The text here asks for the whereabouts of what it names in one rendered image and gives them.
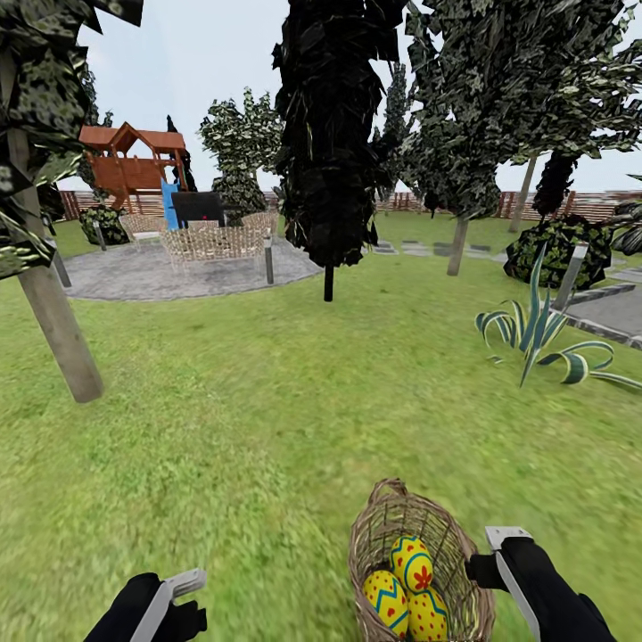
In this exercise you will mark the easter egg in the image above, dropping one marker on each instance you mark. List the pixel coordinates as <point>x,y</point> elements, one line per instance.
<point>389,600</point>
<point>429,618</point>
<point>411,562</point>

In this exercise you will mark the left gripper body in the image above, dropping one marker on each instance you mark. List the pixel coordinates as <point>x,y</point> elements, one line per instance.
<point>183,623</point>

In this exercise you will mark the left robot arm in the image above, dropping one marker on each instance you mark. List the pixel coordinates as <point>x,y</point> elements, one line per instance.
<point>145,610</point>

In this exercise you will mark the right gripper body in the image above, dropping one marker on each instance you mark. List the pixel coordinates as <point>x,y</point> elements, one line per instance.
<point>486,572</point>

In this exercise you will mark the wicker basket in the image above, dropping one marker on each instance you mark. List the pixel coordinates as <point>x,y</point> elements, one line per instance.
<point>361,543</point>

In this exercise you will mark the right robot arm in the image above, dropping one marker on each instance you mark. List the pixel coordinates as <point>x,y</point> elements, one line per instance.
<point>553,611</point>

